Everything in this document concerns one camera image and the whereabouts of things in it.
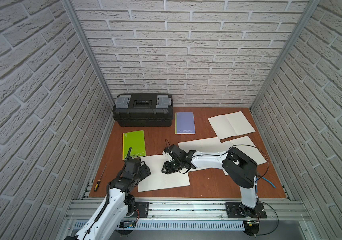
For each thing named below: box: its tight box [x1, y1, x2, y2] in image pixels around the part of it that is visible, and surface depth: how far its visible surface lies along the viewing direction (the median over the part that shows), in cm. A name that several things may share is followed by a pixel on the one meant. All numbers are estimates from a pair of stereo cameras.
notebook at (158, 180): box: [138, 154, 191, 192], surface depth 85 cm
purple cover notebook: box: [175, 112, 196, 135], surface depth 112 cm
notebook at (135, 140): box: [122, 130, 146, 161], surface depth 101 cm
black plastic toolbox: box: [112, 93, 174, 127], surface depth 99 cm
